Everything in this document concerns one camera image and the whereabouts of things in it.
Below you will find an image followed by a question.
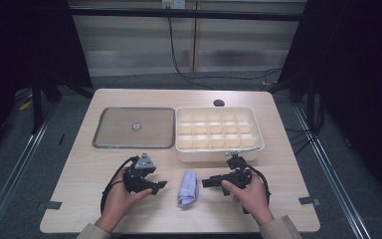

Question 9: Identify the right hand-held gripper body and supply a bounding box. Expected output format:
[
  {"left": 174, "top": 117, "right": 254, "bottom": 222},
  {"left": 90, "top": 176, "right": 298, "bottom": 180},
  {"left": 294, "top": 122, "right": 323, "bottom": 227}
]
[{"left": 223, "top": 150, "right": 254, "bottom": 190}]

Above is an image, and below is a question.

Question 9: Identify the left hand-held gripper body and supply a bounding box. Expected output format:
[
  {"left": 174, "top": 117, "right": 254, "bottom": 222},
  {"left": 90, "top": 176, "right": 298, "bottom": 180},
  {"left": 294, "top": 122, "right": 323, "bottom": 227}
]
[{"left": 122, "top": 152, "right": 157, "bottom": 194}]

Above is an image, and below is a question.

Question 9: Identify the light blue sock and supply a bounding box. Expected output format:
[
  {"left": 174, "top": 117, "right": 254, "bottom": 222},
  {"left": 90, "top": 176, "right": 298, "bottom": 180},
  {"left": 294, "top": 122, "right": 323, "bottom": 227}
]
[{"left": 177, "top": 170, "right": 200, "bottom": 209}]

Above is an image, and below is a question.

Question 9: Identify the white divided storage box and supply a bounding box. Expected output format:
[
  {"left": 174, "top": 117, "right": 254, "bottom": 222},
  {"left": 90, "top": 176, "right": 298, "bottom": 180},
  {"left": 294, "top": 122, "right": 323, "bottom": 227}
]
[{"left": 174, "top": 106, "right": 266, "bottom": 163}]

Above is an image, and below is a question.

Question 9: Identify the person's right hand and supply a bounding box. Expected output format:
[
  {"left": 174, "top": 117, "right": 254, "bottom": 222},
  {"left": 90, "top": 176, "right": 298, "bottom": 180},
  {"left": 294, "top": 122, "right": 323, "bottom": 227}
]
[{"left": 221, "top": 178, "right": 275, "bottom": 227}]

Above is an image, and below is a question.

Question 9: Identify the person's left hand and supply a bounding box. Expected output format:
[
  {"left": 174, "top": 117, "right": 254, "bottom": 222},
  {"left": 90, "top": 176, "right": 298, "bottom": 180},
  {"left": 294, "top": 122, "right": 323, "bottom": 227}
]
[{"left": 95, "top": 165, "right": 153, "bottom": 234}]

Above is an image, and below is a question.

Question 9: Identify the grey tape strip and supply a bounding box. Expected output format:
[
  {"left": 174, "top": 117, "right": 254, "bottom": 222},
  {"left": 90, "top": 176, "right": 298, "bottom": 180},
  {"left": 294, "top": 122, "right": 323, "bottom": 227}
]
[
  {"left": 297, "top": 196, "right": 321, "bottom": 206},
  {"left": 37, "top": 200, "right": 63, "bottom": 212}
]

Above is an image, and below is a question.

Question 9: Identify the black metal stand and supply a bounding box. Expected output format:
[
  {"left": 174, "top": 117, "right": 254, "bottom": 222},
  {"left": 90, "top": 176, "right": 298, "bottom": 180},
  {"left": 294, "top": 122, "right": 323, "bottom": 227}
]
[{"left": 30, "top": 71, "right": 63, "bottom": 135}]

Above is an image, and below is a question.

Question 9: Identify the yellow flat item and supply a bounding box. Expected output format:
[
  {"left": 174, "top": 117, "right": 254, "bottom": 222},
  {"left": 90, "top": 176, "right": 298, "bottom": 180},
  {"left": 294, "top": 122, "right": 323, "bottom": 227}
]
[{"left": 18, "top": 99, "right": 34, "bottom": 112}]

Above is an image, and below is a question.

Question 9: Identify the black curtain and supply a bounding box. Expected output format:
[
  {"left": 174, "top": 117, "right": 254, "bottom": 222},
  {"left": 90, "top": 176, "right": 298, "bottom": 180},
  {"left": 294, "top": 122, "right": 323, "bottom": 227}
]
[
  {"left": 0, "top": 0, "right": 95, "bottom": 163},
  {"left": 277, "top": 0, "right": 382, "bottom": 212}
]

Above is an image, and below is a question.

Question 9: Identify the black horizontal bar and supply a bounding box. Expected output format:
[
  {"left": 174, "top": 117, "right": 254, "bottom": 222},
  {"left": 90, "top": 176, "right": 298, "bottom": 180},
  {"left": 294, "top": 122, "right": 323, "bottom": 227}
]
[{"left": 69, "top": 8, "right": 307, "bottom": 23}]

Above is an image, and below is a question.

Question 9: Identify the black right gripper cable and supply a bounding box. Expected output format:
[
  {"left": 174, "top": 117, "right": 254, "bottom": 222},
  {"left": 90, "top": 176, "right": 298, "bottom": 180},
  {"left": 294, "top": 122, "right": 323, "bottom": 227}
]
[{"left": 243, "top": 163, "right": 272, "bottom": 215}]

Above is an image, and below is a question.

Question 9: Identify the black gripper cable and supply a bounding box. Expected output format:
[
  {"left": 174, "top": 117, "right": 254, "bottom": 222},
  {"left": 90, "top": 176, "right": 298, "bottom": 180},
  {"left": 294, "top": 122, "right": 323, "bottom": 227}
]
[
  {"left": 243, "top": 163, "right": 272, "bottom": 215},
  {"left": 99, "top": 155, "right": 139, "bottom": 215}
]

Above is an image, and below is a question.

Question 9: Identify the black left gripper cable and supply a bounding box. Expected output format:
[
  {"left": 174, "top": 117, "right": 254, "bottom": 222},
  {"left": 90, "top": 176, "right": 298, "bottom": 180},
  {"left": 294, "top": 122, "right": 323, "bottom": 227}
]
[{"left": 99, "top": 155, "right": 139, "bottom": 215}]

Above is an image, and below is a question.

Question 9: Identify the bundle of black floor cables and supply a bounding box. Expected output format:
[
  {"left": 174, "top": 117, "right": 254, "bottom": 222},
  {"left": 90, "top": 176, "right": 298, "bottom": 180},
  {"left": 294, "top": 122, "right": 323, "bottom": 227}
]
[{"left": 284, "top": 93, "right": 326, "bottom": 157}]

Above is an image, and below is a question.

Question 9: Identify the metal floor rail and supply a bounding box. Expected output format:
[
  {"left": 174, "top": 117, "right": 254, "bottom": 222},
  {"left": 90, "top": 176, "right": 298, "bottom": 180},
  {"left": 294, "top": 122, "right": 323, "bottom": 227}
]
[
  {"left": 292, "top": 104, "right": 373, "bottom": 239},
  {"left": 0, "top": 106, "right": 57, "bottom": 239}
]

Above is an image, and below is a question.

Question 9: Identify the black power cable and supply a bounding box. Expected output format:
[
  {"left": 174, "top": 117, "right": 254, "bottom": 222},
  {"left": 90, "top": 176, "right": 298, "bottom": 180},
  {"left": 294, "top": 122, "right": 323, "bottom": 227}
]
[{"left": 167, "top": 16, "right": 284, "bottom": 92}]

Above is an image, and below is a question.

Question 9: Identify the white wall socket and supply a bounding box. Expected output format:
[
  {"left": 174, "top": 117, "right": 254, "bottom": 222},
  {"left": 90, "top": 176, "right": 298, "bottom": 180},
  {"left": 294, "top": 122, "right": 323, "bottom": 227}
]
[{"left": 161, "top": 0, "right": 187, "bottom": 10}]

